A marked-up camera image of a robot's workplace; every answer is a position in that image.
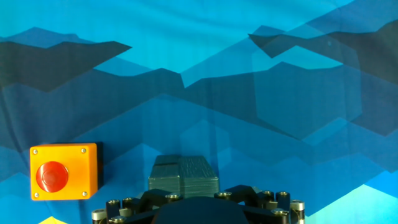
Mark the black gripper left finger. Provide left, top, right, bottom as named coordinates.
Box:
left=91, top=188, right=183, bottom=224

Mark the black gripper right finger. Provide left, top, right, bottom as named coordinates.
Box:
left=213, top=184, right=305, bottom=224

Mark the orange box red push button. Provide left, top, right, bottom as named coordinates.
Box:
left=29, top=142, right=104, bottom=202

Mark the dark grey printed block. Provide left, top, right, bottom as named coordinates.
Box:
left=148, top=154, right=220, bottom=199

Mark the blue mountain print cloth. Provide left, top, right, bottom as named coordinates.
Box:
left=0, top=0, right=398, bottom=224

